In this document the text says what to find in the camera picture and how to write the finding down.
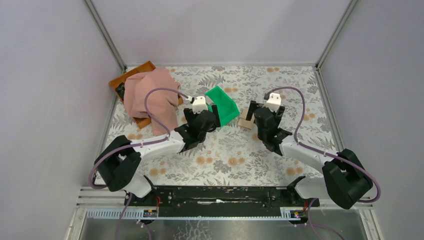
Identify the brown wooden tray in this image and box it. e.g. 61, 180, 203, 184
109, 61, 183, 129

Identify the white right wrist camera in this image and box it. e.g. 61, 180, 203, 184
264, 92, 282, 113

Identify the green plastic bin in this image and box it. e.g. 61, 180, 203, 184
204, 86, 240, 127

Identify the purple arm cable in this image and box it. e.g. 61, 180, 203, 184
264, 86, 382, 204
88, 87, 195, 191

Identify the beige card holder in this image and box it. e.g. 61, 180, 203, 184
237, 108, 255, 130

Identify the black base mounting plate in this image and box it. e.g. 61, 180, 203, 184
124, 186, 320, 214

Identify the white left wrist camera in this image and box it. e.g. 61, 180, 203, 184
191, 95, 209, 114

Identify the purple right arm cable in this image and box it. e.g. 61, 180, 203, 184
264, 86, 382, 204

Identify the pink cloth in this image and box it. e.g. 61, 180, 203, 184
123, 67, 180, 136

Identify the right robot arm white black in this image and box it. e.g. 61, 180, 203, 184
246, 100, 374, 210

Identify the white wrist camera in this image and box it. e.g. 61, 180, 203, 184
264, 92, 282, 113
191, 95, 209, 114

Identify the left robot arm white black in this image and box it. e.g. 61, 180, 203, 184
89, 104, 221, 198

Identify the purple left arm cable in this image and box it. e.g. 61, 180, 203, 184
88, 87, 195, 191

